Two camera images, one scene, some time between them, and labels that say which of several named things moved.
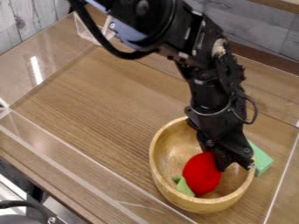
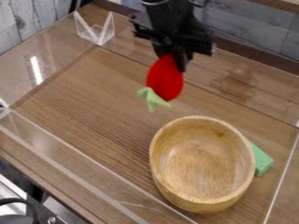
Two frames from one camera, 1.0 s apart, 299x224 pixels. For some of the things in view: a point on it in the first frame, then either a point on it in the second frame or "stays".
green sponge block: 261,157 stays
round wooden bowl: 172,146 stays
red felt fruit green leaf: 200,177 to 164,79
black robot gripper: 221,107 to 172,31
